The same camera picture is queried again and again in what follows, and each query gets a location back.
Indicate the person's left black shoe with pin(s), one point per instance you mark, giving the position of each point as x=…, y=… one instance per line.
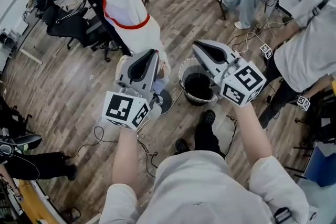
x=182, y=145

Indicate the white woven laundry basket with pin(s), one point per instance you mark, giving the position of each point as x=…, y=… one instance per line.
x=195, y=86

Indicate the person's right forearm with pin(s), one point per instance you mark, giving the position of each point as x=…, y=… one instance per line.
x=253, y=136

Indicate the black clip-on device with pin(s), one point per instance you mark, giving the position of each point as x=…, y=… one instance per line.
x=283, y=215

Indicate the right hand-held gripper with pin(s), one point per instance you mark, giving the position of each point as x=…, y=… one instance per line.
x=241, y=84

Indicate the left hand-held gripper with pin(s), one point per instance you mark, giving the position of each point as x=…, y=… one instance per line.
x=123, y=110

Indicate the person's left forearm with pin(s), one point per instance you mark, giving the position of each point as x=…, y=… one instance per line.
x=126, y=160

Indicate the black office chair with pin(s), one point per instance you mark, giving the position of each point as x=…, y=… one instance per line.
x=325, y=123
x=73, y=26

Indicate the long white desk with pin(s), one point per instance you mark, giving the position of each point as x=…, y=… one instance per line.
x=15, y=34

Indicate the cream yellow garment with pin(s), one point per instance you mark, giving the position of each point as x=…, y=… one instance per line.
x=120, y=65

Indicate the person's white shirt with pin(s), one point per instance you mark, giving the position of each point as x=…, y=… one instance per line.
x=197, y=186

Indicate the person's black trousers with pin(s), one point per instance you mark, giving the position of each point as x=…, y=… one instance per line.
x=207, y=136

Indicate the lavender and white clothes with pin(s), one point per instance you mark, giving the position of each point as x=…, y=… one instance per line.
x=128, y=8

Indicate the blue plastic tub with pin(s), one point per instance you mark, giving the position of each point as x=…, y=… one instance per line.
x=323, y=165

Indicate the wooden desk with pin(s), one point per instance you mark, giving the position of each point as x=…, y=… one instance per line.
x=31, y=199

